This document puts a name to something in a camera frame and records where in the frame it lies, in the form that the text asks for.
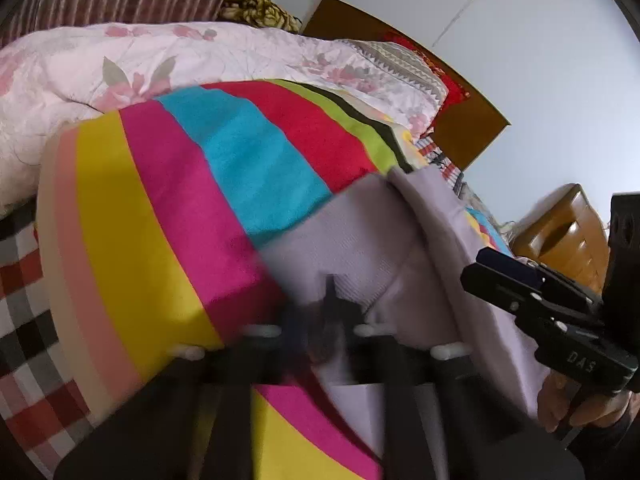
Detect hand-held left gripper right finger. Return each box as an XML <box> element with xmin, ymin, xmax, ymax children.
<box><xmin>325</xmin><ymin>276</ymin><xmax>586</xmax><ymax>480</ymax></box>

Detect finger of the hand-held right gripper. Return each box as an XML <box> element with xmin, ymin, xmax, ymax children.
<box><xmin>460</xmin><ymin>266</ymin><xmax>551</xmax><ymax>328</ymax></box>
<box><xmin>475</xmin><ymin>249</ymin><xmax>603</xmax><ymax>311</ymax></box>

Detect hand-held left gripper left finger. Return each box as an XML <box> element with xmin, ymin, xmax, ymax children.
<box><xmin>54</xmin><ymin>280</ymin><xmax>335</xmax><ymax>480</ymax></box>

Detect lavender pants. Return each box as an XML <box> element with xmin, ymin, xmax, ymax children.
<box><xmin>259</xmin><ymin>166</ymin><xmax>552</xmax><ymax>413</ymax></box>

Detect person's right forearm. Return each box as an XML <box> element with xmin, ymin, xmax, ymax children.
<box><xmin>565</xmin><ymin>412</ymin><xmax>640</xmax><ymax>467</ymax></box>

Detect person's right hand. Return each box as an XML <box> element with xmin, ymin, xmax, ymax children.
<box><xmin>537</xmin><ymin>372</ymin><xmax>636</xmax><ymax>433</ymax></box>

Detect wooden nightstand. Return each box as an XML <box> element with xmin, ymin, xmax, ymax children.
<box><xmin>512</xmin><ymin>184</ymin><xmax>612</xmax><ymax>295</ymax></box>

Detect red navy striped cloth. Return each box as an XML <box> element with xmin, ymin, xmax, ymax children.
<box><xmin>412</xmin><ymin>137</ymin><xmax>470</xmax><ymax>197</ymax></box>

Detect wooden headboard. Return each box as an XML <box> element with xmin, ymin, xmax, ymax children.
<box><xmin>302</xmin><ymin>0</ymin><xmax>512</xmax><ymax>172</ymax></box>

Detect rainbow striped bed sheet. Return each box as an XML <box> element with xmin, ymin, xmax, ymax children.
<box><xmin>35</xmin><ymin>79</ymin><xmax>516</xmax><ymax>480</ymax></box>

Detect grey zigzag pillow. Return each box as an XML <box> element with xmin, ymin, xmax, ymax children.
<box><xmin>345</xmin><ymin>39</ymin><xmax>449</xmax><ymax>107</ymax></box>

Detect red grey plaid blanket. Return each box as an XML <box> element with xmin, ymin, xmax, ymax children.
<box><xmin>0</xmin><ymin>199</ymin><xmax>103</xmax><ymax>477</ymax></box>

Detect yellow black patterned cloth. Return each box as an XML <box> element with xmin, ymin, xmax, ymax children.
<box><xmin>219</xmin><ymin>0</ymin><xmax>304</xmax><ymax>34</ymax></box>

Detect pink floral quilt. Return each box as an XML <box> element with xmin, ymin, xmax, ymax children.
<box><xmin>0</xmin><ymin>22</ymin><xmax>443</xmax><ymax>217</ymax></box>

